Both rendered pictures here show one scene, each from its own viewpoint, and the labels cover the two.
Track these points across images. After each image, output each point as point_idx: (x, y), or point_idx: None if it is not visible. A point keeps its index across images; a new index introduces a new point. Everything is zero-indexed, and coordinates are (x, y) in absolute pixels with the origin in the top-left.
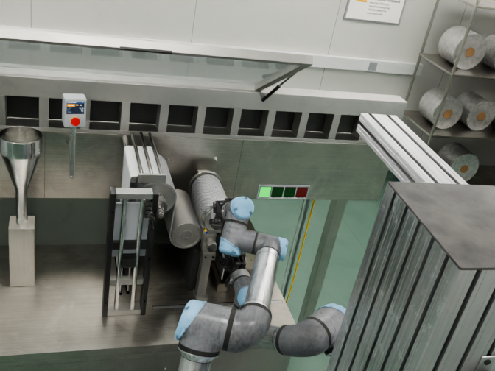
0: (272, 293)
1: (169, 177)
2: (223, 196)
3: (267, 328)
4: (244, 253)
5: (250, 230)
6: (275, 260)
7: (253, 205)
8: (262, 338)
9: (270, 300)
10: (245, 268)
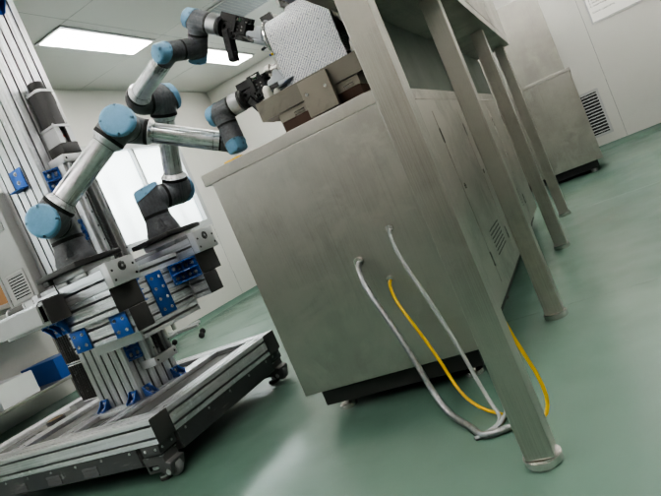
0: (138, 82)
1: (300, 0)
2: (281, 13)
3: (125, 99)
4: (248, 77)
5: (183, 38)
6: (150, 60)
7: (181, 14)
8: (127, 105)
9: (135, 86)
10: (238, 91)
